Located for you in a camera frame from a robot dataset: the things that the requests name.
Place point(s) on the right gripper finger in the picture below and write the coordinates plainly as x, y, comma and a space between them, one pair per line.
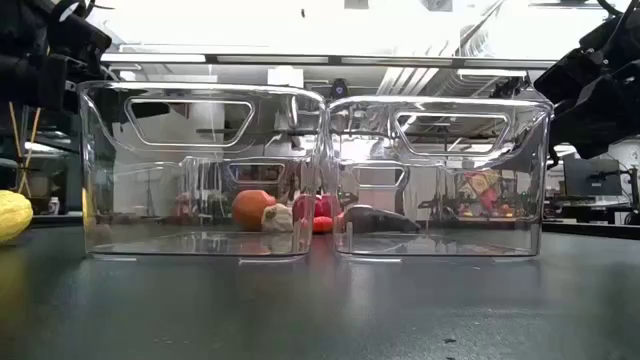
600, 60
600, 120

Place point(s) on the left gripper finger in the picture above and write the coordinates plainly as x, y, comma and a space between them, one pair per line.
82, 45
35, 82

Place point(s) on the yellow corn cob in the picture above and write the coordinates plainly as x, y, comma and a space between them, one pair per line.
12, 217

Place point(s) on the orange fruit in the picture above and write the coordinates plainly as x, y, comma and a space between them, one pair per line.
250, 210

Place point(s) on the dark purple eggplant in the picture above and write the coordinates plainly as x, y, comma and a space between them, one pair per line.
375, 221

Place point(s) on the white garlic bulb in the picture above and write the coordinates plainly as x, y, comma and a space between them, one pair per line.
277, 219

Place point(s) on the round red apple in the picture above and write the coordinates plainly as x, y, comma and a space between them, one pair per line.
304, 210

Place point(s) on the dark red tall apple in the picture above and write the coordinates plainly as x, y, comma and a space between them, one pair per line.
327, 205

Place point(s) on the dark background monitor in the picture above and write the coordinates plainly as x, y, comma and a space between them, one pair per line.
592, 177

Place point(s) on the yellow crossed sticks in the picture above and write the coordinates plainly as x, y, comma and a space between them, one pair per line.
22, 150

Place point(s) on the small white bottle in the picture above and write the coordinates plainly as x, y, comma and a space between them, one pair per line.
54, 206

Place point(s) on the clear plastic basket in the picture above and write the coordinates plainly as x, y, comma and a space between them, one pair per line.
440, 242
200, 240

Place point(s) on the black overhead camera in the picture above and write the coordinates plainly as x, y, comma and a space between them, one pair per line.
339, 90

